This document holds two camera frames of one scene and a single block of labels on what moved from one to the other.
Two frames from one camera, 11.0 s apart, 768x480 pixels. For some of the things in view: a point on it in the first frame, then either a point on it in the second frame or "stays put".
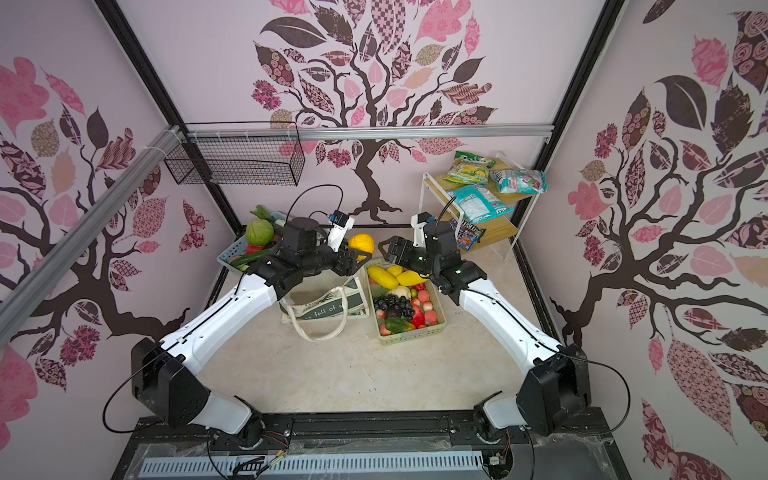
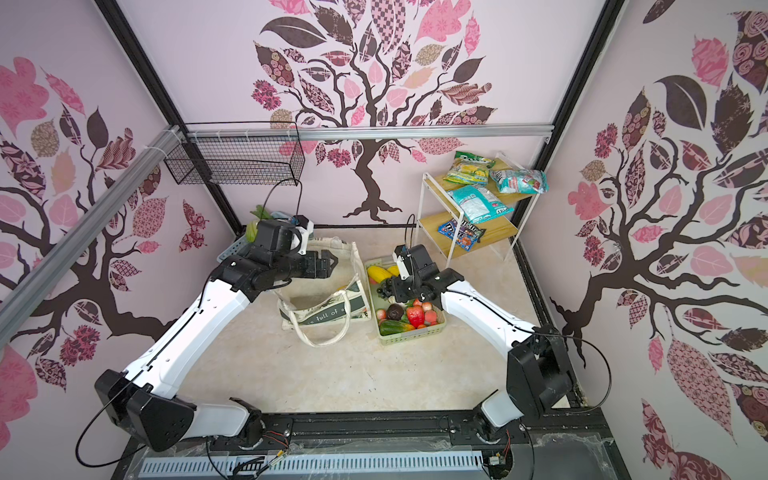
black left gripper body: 323,257 to 302,266
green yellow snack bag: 468,168 stays put
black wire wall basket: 237,153 stays put
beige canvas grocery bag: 319,303 stays put
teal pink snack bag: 520,181 stays put
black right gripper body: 416,259 to 406,289
